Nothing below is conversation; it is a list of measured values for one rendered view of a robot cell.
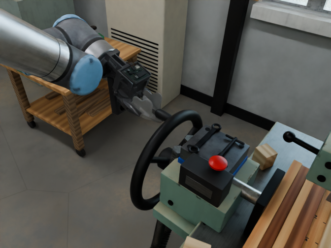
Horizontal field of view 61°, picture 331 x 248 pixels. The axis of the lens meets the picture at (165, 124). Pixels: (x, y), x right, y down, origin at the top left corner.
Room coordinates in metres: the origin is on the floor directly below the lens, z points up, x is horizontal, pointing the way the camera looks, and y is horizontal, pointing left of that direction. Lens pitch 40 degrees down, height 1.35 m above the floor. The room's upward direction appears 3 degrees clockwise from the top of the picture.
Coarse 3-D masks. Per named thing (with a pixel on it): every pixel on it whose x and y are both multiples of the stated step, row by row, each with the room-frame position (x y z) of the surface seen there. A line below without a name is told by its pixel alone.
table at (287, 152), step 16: (272, 128) 0.54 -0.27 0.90; (288, 128) 0.54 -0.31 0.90; (272, 144) 0.48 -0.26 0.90; (288, 144) 0.49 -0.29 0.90; (320, 144) 0.49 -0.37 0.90; (288, 160) 0.43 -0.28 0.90; (304, 160) 0.44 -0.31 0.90; (256, 176) 0.38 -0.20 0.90; (160, 208) 0.31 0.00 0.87; (240, 208) 0.30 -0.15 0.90; (176, 224) 0.28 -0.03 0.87; (192, 224) 0.28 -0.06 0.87; (240, 224) 0.27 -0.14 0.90; (208, 240) 0.24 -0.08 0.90; (224, 240) 0.24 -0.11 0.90; (240, 240) 0.24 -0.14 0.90
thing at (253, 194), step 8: (272, 176) 0.31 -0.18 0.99; (280, 176) 0.31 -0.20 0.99; (240, 184) 0.31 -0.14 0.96; (272, 184) 0.29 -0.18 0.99; (248, 192) 0.30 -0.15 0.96; (256, 192) 0.29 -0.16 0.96; (264, 192) 0.27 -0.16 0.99; (272, 192) 0.27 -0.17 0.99; (248, 200) 0.29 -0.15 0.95; (256, 200) 0.28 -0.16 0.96; (264, 200) 0.26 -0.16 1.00; (256, 208) 0.25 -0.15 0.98; (264, 208) 0.25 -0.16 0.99; (256, 216) 0.25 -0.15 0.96; (248, 224) 0.25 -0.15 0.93; (248, 232) 0.25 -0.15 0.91
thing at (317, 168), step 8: (328, 136) 0.33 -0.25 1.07; (328, 144) 0.31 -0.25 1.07; (320, 152) 0.30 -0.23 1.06; (328, 152) 0.29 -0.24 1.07; (320, 160) 0.29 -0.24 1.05; (328, 160) 0.29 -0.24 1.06; (312, 168) 0.30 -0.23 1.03; (320, 168) 0.29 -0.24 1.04; (328, 168) 0.28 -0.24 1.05; (312, 176) 0.29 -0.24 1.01; (320, 176) 0.29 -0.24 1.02; (328, 176) 0.28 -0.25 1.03; (320, 184) 0.28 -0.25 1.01; (328, 184) 0.28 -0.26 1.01
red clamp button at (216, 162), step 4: (212, 156) 0.32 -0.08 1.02; (216, 156) 0.32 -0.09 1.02; (220, 156) 0.32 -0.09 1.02; (212, 160) 0.31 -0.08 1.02; (216, 160) 0.31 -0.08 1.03; (220, 160) 0.31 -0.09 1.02; (224, 160) 0.31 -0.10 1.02; (212, 164) 0.30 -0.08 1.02; (216, 164) 0.30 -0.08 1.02; (220, 164) 0.30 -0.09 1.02; (224, 164) 0.30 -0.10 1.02; (212, 168) 0.29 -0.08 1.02; (216, 168) 0.29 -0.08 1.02; (220, 168) 0.29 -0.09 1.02; (224, 168) 0.29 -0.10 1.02
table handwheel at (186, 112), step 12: (168, 120) 0.49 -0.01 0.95; (180, 120) 0.50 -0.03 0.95; (192, 120) 0.55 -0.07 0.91; (156, 132) 0.46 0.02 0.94; (168, 132) 0.46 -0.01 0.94; (192, 132) 0.57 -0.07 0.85; (156, 144) 0.43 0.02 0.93; (180, 144) 0.54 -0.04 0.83; (144, 156) 0.41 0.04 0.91; (156, 156) 0.45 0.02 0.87; (168, 156) 0.49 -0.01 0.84; (144, 168) 0.40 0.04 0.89; (132, 180) 0.39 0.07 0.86; (132, 192) 0.38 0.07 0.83; (144, 204) 0.40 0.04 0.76; (156, 204) 0.43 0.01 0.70
